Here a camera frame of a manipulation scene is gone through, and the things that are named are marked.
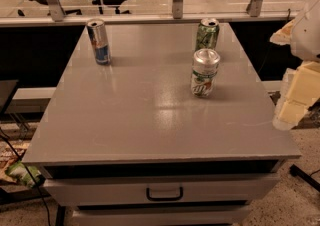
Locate white 7up can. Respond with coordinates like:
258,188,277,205
191,49,220,97

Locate upper grey drawer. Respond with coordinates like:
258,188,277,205
44,173,279,206

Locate black stand leg right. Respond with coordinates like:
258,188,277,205
289,165,320,192

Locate lower grey drawer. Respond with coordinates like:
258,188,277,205
73,206,250,226

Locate green soda can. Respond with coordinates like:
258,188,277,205
195,18,220,50

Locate grey drawer cabinet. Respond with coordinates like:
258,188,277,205
24,24,299,213

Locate green chip bag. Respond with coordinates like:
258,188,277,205
5,161,44,188

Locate dark side table left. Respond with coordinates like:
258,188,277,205
0,80,19,115

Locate grey drawer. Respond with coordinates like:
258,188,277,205
44,173,279,206
73,206,250,226

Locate blue silver redbull can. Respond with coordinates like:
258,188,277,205
86,19,111,65

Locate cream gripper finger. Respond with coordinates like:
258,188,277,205
286,61,320,107
272,99,308,131

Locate black drawer handle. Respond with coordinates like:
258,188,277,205
145,187,184,202

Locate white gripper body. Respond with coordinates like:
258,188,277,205
270,0,320,62

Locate black floor cable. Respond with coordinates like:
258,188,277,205
0,126,53,226

